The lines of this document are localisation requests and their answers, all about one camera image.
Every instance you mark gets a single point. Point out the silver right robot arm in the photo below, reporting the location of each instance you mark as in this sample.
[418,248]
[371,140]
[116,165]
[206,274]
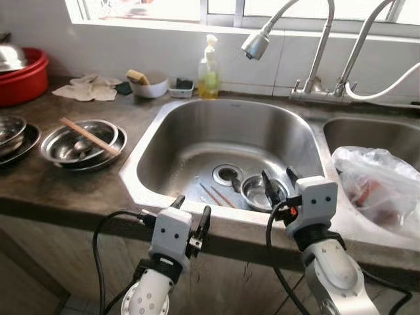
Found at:
[335,269]

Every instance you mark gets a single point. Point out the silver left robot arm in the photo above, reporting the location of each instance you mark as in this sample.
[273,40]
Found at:
[147,298]

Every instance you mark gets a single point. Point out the small steel bowl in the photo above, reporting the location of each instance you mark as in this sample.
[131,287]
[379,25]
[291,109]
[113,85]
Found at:
[252,193]

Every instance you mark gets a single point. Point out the grey wood cabinet door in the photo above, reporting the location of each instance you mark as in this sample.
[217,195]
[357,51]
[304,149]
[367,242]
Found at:
[230,289]
[394,282]

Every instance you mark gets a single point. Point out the stainless steel double sink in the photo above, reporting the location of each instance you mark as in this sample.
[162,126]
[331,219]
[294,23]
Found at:
[197,144]

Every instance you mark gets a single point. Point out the clear plastic bag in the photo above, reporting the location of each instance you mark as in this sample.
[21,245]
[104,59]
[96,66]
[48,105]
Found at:
[374,177]

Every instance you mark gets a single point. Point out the small white soap tray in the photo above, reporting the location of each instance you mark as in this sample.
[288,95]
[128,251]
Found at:
[182,92]

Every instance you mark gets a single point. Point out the small white bowl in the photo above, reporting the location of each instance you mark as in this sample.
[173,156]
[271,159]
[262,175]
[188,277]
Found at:
[154,88]

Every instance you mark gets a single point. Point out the yellow-green dish soap bottle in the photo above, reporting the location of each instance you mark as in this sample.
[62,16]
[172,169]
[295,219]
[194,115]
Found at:
[209,82]

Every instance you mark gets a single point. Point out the dark scouring pad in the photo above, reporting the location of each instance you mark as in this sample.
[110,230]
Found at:
[123,88]

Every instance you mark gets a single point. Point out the yellow-brown sponge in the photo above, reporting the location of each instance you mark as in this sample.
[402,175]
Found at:
[136,77]

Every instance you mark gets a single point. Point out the steel faucet with spray head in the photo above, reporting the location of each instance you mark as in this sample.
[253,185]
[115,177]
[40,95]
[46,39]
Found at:
[256,44]

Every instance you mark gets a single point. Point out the white crumpled cloth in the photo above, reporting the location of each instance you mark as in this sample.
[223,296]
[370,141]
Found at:
[88,90]

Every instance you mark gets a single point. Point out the white framed window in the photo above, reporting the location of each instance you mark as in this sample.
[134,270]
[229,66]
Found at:
[164,25]

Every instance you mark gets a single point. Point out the red plastic basin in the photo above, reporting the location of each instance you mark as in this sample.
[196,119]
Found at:
[26,82]

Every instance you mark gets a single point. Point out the steel pot lid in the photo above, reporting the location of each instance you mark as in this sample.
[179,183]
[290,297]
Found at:
[10,58]

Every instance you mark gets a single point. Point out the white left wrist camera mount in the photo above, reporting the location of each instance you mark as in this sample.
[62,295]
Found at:
[169,236]

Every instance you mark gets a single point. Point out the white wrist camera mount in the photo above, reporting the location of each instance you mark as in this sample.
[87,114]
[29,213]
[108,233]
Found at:
[315,200]
[169,236]

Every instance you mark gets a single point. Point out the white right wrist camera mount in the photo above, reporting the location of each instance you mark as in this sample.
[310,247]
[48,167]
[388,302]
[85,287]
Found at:
[315,200]

